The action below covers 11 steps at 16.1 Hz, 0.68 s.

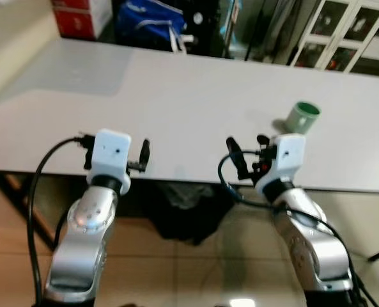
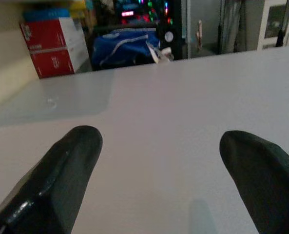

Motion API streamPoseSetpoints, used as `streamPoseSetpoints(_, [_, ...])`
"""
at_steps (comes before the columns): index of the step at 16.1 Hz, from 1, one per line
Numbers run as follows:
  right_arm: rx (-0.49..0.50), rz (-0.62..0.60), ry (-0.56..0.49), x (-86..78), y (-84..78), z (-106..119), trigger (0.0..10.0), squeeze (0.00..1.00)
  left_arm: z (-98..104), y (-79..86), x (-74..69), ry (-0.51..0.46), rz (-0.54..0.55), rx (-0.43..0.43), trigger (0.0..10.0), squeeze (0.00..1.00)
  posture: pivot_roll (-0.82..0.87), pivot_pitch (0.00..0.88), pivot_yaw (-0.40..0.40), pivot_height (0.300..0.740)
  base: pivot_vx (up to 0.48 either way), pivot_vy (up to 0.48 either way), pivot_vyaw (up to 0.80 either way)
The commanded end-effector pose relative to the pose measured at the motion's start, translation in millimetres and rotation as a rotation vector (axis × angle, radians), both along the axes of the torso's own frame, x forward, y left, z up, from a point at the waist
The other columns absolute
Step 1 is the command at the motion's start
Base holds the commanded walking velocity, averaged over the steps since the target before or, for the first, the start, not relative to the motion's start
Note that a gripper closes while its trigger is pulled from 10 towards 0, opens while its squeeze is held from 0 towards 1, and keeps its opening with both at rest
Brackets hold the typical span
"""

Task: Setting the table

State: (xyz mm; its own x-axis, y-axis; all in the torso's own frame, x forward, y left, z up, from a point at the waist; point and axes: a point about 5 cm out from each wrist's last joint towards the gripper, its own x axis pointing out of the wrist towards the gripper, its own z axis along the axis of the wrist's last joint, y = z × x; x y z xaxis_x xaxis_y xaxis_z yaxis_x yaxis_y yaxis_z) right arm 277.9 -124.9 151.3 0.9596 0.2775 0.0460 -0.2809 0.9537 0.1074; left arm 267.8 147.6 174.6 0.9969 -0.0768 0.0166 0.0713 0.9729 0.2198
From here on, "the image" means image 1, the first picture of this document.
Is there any green cup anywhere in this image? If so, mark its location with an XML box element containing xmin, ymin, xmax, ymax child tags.
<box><xmin>285</xmin><ymin>100</ymin><xmax>321</xmax><ymax>137</ymax></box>

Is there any black rubbish bag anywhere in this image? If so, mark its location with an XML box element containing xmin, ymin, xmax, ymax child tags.
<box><xmin>146</xmin><ymin>182</ymin><xmax>236</xmax><ymax>245</ymax></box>

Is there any blue bag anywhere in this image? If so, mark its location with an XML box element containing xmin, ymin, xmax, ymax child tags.
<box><xmin>115</xmin><ymin>0</ymin><xmax>189</xmax><ymax>53</ymax></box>

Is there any white glass-door cabinet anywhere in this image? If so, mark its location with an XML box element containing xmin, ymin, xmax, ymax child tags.
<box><xmin>288</xmin><ymin>0</ymin><xmax>379</xmax><ymax>75</ymax></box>

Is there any red cardboard box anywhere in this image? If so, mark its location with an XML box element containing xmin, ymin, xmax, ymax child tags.
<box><xmin>50</xmin><ymin>0</ymin><xmax>114</xmax><ymax>40</ymax></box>

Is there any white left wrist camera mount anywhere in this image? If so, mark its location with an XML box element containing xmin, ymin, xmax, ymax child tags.
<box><xmin>89</xmin><ymin>129</ymin><xmax>133</xmax><ymax>193</ymax></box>

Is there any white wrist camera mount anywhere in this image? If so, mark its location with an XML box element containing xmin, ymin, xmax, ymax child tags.
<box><xmin>89</xmin><ymin>129</ymin><xmax>133</xmax><ymax>193</ymax></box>
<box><xmin>256</xmin><ymin>134</ymin><xmax>307</xmax><ymax>190</ymax></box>

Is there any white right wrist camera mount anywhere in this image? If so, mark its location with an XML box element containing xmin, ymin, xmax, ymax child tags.
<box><xmin>256</xmin><ymin>134</ymin><xmax>307</xmax><ymax>190</ymax></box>

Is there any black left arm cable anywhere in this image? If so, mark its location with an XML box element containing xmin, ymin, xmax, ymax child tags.
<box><xmin>26</xmin><ymin>134</ymin><xmax>93</xmax><ymax>306</ymax></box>

